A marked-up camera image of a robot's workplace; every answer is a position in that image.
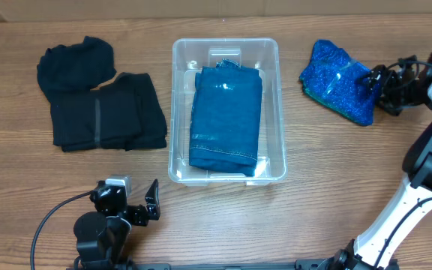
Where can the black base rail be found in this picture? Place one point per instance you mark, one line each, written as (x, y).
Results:
(300, 264)

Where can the sparkly blue garment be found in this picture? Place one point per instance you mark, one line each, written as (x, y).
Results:
(339, 82)

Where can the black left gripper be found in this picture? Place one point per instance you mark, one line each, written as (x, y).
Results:
(153, 207)

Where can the black pants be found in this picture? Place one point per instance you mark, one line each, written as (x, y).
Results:
(124, 115)

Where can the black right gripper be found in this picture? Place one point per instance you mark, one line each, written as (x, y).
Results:
(386, 77)

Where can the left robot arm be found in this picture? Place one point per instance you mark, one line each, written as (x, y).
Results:
(102, 233)

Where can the black folded shirt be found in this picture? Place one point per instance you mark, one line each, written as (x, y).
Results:
(75, 68)

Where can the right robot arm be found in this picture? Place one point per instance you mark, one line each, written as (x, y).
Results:
(374, 248)

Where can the blue denim jeans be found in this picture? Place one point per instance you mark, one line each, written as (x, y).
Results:
(225, 119)

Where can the clear plastic storage bin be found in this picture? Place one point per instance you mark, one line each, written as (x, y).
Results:
(189, 56)

